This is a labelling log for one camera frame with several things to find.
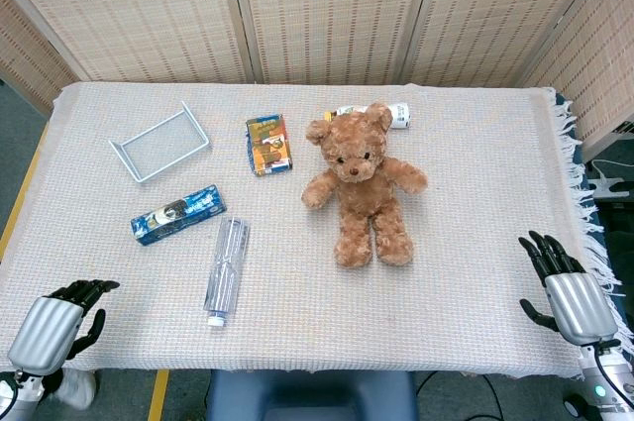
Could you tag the clear plastic water bottle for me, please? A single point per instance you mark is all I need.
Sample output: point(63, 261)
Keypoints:
point(228, 270)

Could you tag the blue cookie box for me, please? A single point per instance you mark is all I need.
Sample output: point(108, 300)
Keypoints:
point(178, 215)

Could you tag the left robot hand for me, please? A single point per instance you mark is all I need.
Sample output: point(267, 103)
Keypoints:
point(47, 329)

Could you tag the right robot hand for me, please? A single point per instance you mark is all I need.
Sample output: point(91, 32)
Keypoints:
point(577, 299)

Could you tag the beige woven tablecloth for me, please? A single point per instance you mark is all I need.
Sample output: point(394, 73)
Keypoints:
point(307, 322)

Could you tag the brown teddy bear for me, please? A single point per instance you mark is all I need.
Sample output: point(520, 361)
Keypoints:
point(364, 178)

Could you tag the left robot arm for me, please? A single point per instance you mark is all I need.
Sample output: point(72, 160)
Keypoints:
point(17, 393)

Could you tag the yellow capped drink bottle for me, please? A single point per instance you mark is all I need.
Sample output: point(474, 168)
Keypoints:
point(398, 115)

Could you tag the woven folding screen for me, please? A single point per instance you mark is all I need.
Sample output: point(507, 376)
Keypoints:
point(317, 10)

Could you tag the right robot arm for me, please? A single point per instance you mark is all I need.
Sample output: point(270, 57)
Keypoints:
point(606, 381)

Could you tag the orange blue snack box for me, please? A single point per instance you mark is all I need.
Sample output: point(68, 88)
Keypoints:
point(269, 143)

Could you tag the white shoe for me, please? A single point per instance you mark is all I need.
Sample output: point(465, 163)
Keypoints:
point(76, 386)

